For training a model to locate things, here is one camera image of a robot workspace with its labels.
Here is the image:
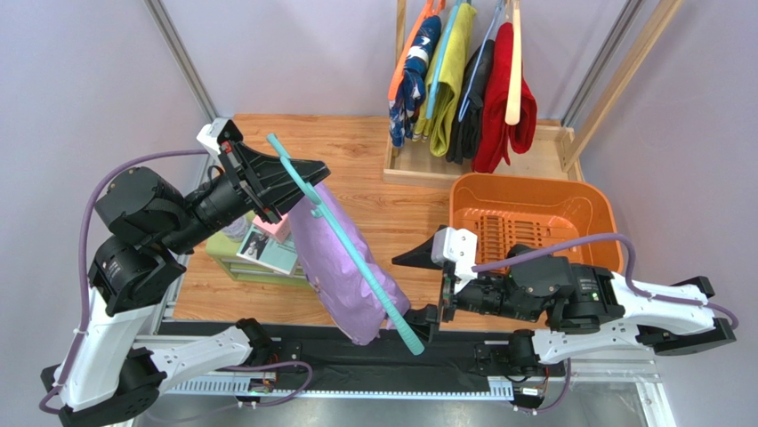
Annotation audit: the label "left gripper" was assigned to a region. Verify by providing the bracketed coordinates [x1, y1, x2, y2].
[159, 141, 328, 255]

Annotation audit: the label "teal hanger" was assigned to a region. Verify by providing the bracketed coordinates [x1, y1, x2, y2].
[267, 133, 425, 356]

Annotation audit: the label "purple trousers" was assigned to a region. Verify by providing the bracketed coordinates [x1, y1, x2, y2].
[288, 183, 410, 346]

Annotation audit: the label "red trousers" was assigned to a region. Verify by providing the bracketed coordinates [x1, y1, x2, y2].
[472, 22, 537, 173]

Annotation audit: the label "beige hanger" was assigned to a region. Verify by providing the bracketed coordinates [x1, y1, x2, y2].
[504, 0, 522, 125]

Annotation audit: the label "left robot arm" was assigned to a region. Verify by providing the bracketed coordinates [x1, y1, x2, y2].
[41, 137, 330, 426]

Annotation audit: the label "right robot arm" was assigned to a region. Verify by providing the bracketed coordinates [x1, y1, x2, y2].
[393, 226, 738, 377]

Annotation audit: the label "black trousers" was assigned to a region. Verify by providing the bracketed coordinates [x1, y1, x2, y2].
[446, 39, 495, 165]

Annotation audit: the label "blue patterned trousers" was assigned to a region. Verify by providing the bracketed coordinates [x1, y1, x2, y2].
[389, 15, 441, 149]

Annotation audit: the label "yellow-green trousers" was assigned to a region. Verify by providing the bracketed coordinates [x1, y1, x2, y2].
[412, 1, 477, 157]

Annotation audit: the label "light blue hanger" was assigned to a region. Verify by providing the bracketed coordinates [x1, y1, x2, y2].
[425, 0, 464, 120]

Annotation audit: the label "orange hanger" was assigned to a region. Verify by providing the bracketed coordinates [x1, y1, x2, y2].
[387, 0, 446, 101]

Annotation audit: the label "pink cube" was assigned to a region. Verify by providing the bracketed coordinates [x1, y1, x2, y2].
[252, 213, 291, 243]

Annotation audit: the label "teal book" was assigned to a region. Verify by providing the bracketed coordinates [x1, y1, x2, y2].
[237, 226, 298, 276]

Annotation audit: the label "green box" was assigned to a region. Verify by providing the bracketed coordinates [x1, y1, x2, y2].
[206, 232, 309, 287]

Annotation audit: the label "orange plastic basket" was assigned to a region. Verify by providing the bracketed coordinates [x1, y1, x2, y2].
[448, 173, 617, 264]

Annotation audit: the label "wooden clothes rack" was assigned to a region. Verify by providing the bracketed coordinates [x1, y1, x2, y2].
[383, 1, 682, 189]

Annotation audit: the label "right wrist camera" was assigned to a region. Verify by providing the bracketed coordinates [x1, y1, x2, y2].
[431, 227, 478, 281]

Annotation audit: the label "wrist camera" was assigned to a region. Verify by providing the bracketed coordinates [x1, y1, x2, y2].
[196, 117, 244, 158]
[431, 227, 478, 281]

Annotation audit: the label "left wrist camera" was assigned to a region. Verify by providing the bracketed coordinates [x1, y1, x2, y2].
[196, 117, 244, 158]

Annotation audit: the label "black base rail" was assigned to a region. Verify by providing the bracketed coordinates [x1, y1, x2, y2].
[118, 322, 652, 410]

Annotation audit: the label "aluminium frame post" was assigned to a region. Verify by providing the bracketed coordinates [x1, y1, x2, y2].
[143, 0, 219, 122]

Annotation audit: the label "blue wire hanger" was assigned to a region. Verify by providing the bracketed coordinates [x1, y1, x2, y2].
[457, 0, 508, 124]

